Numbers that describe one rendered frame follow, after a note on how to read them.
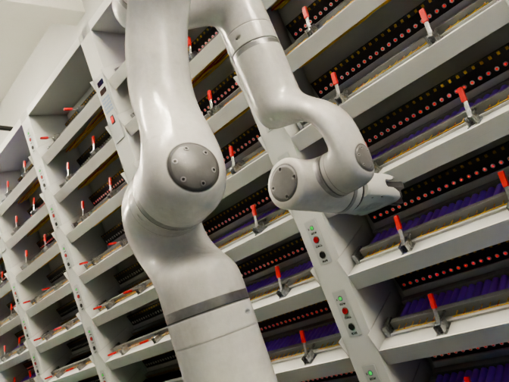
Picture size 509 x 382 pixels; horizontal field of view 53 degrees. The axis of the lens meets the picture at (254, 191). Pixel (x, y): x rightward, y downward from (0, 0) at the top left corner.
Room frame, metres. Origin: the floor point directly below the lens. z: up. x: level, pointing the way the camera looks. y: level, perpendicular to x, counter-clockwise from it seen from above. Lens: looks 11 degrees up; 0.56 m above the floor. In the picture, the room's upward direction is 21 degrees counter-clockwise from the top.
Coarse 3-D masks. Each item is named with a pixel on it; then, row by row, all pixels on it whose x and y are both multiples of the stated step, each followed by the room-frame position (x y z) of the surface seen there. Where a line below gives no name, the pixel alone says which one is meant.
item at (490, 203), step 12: (504, 192) 1.13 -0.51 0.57; (480, 204) 1.16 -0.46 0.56; (492, 204) 1.14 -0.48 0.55; (504, 204) 1.11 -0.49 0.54; (444, 216) 1.23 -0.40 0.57; (456, 216) 1.20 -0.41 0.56; (468, 216) 1.18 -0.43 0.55; (420, 228) 1.26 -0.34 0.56; (432, 228) 1.25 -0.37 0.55; (384, 240) 1.34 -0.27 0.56; (396, 240) 1.32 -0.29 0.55; (372, 252) 1.37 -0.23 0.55
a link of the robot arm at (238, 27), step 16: (112, 0) 0.81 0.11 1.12; (192, 0) 0.82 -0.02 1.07; (208, 0) 0.81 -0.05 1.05; (224, 0) 0.81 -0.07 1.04; (240, 0) 0.81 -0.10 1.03; (256, 0) 0.82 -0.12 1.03; (192, 16) 0.83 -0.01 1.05; (208, 16) 0.82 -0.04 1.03; (224, 16) 0.82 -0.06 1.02; (240, 16) 0.81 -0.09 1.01; (256, 16) 0.82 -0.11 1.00; (224, 32) 0.84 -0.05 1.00; (240, 32) 0.81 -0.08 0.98; (256, 32) 0.81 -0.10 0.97; (272, 32) 0.83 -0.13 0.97
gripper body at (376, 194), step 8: (376, 176) 0.92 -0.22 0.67; (384, 176) 0.93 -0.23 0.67; (368, 184) 0.89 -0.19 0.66; (376, 184) 0.90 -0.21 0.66; (384, 184) 0.92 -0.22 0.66; (368, 192) 0.89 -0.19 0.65; (376, 192) 0.90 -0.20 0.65; (384, 192) 0.91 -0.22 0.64; (392, 192) 0.93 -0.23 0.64; (368, 200) 0.92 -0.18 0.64; (376, 200) 0.93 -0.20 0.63; (384, 200) 0.94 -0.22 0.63; (392, 200) 0.95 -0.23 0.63; (360, 208) 0.95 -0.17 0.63; (368, 208) 0.97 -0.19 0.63; (376, 208) 0.98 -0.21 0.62
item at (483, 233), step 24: (504, 168) 1.20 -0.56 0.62; (456, 192) 1.29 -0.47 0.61; (504, 216) 1.09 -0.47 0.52; (360, 240) 1.44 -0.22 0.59; (432, 240) 1.21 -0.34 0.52; (456, 240) 1.15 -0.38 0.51; (480, 240) 1.13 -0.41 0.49; (504, 240) 1.10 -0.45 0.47; (360, 264) 1.38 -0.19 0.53; (384, 264) 1.28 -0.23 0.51; (408, 264) 1.25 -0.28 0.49; (432, 264) 1.22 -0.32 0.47; (360, 288) 1.36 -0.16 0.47
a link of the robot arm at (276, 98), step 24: (240, 48) 0.82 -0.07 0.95; (264, 48) 0.81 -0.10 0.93; (240, 72) 0.84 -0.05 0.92; (264, 72) 0.81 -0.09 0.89; (288, 72) 0.83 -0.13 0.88; (264, 96) 0.82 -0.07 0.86; (288, 96) 0.80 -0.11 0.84; (264, 120) 0.84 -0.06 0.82; (288, 120) 0.82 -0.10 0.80; (312, 120) 0.77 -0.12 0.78; (336, 120) 0.76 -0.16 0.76; (336, 144) 0.76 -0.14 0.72; (360, 144) 0.77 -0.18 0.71; (336, 168) 0.77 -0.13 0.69; (360, 168) 0.76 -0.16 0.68; (336, 192) 0.80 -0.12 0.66
